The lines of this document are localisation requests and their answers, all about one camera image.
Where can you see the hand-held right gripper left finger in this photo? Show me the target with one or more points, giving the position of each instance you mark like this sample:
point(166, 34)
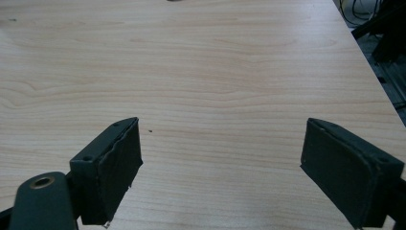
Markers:
point(107, 172)

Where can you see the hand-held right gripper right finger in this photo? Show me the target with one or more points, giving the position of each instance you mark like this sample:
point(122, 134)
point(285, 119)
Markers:
point(344, 169)

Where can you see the black metal stand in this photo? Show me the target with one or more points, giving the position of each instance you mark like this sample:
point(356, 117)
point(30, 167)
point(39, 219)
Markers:
point(384, 32)

